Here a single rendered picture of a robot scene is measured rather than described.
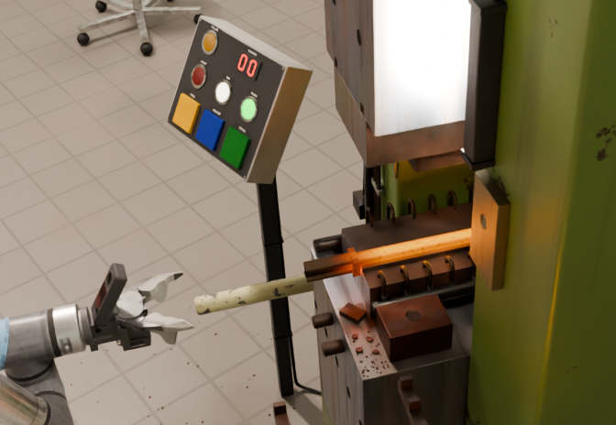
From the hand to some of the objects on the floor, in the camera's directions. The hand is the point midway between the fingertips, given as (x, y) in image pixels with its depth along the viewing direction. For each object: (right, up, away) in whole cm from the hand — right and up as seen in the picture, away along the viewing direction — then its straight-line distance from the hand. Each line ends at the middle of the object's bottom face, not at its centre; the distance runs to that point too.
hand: (189, 295), depth 177 cm
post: (+16, -41, +110) cm, 118 cm away
